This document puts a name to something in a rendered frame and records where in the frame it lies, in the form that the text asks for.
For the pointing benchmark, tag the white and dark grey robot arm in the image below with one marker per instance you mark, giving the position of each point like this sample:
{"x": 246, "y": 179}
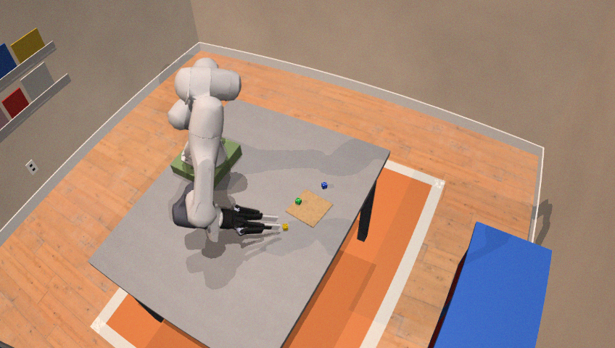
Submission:
{"x": 202, "y": 115}

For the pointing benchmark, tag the tan square mat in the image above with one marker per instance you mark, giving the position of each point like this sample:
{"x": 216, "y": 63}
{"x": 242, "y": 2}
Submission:
{"x": 311, "y": 209}

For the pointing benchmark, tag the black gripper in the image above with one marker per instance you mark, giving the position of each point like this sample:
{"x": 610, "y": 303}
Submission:
{"x": 237, "y": 219}

